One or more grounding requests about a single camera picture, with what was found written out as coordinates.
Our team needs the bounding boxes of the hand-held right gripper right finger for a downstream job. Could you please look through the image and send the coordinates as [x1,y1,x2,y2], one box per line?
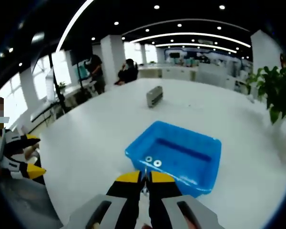
[148,170,227,229]

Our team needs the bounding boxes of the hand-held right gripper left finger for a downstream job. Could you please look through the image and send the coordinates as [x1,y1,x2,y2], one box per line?
[61,170,142,229]

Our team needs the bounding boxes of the silver metal tweezers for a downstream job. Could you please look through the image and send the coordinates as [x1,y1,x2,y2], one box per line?
[142,166,150,198]

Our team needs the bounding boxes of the blue plastic container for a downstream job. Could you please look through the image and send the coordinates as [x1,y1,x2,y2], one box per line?
[124,120,222,198]

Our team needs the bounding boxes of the white table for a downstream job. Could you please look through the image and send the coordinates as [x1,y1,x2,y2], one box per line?
[30,77,286,229]

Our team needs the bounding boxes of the black tripod stand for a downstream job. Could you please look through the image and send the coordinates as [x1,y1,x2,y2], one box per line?
[48,52,71,113]

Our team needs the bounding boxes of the grey ribbed box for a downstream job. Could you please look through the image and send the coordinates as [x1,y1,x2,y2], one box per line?
[146,86,163,108]

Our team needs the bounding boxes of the black screen on stand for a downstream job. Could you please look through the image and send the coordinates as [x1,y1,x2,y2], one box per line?
[70,45,93,66]

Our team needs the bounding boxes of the white office counter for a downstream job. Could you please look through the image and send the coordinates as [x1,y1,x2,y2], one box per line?
[138,65,199,81]

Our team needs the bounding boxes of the large green plant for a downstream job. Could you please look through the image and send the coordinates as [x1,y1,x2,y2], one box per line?
[245,65,286,125]

